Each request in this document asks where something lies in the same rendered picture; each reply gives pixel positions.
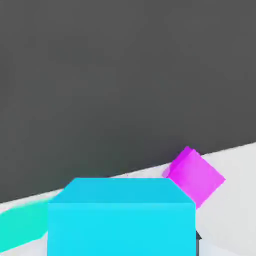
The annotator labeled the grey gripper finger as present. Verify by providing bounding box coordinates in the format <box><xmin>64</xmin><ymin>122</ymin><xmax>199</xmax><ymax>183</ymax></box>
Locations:
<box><xmin>195</xmin><ymin>229</ymin><xmax>203</xmax><ymax>256</ymax></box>

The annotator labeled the small cyan cube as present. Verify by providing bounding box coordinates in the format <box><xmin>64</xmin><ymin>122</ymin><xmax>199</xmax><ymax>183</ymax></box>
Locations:
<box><xmin>47</xmin><ymin>177</ymin><xmax>197</xmax><ymax>256</ymax></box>

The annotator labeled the large magenta box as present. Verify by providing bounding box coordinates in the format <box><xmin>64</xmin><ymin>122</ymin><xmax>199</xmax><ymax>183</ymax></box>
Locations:
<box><xmin>161</xmin><ymin>145</ymin><xmax>227</xmax><ymax>210</ymax></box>

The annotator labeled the large turquoise box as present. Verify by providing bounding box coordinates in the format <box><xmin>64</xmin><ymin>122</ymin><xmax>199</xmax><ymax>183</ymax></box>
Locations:
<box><xmin>0</xmin><ymin>195</ymin><xmax>61</xmax><ymax>254</ymax></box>

